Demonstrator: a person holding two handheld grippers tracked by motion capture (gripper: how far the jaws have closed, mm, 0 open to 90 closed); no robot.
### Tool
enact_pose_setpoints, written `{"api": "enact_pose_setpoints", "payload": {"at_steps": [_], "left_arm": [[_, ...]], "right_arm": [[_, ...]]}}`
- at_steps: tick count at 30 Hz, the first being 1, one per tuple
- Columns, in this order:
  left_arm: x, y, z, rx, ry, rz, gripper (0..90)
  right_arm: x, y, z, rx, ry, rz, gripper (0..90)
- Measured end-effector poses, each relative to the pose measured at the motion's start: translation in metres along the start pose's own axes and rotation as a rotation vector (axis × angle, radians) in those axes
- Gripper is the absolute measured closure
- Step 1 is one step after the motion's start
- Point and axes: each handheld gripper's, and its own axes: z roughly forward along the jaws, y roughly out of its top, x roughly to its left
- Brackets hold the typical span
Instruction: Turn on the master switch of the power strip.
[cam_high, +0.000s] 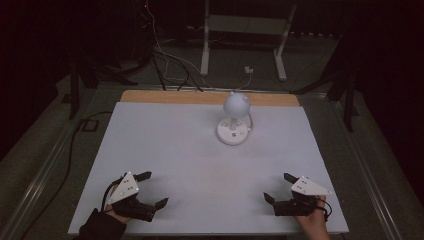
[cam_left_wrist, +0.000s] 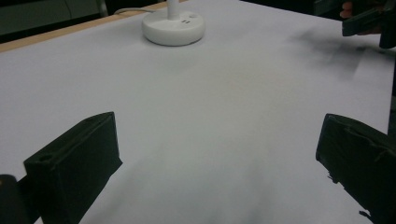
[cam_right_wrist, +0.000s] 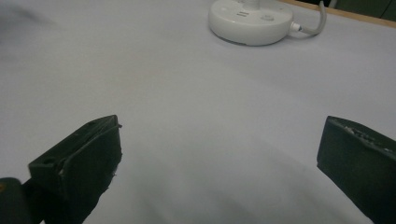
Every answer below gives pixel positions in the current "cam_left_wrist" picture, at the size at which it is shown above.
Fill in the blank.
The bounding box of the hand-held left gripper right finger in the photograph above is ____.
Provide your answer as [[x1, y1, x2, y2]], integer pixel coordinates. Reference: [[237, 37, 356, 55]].
[[315, 113, 396, 224]]

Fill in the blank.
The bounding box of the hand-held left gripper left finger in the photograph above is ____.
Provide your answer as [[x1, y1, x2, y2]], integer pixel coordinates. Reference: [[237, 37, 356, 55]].
[[23, 111, 123, 224]]

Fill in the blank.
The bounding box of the white table cover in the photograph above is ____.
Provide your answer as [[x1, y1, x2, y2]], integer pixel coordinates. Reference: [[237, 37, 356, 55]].
[[0, 0, 396, 224]]

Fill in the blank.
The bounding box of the dark green cabinet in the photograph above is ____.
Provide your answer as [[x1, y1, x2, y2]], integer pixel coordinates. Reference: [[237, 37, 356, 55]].
[[0, 0, 108, 36]]

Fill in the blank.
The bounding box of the white round lamp base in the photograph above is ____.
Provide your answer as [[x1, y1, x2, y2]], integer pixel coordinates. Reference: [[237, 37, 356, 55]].
[[141, 0, 206, 47]]

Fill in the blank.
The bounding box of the white lamp cable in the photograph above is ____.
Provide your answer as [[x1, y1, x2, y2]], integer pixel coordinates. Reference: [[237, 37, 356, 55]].
[[113, 7, 157, 16]]

